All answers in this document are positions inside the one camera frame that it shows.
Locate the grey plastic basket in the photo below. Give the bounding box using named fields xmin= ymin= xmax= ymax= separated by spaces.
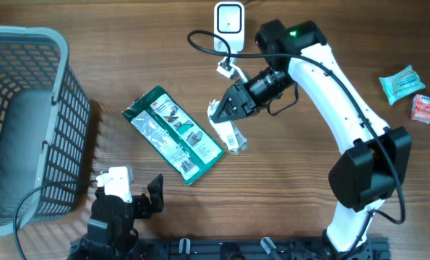
xmin=0 ymin=26 xmax=91 ymax=236

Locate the teal tissue pack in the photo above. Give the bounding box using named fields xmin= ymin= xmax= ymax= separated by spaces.
xmin=379 ymin=65 xmax=426 ymax=105

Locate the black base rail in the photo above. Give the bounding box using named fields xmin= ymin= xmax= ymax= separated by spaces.
xmin=69 ymin=235 xmax=392 ymax=260

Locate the red small packet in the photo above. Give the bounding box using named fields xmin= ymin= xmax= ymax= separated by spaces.
xmin=411 ymin=94 xmax=430 ymax=124

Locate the white barcode scanner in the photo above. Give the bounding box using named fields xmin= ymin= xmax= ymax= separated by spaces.
xmin=213 ymin=1 xmax=246 ymax=53

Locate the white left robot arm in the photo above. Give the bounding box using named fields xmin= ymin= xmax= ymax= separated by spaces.
xmin=67 ymin=174 xmax=164 ymax=260

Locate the green 3M package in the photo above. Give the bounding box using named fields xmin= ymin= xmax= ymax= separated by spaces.
xmin=122 ymin=85 xmax=224 ymax=185

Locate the white small sachet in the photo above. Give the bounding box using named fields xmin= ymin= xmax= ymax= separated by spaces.
xmin=207 ymin=100 xmax=248 ymax=155

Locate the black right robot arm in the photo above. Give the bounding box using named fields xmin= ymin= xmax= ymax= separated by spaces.
xmin=212 ymin=19 xmax=411 ymax=259

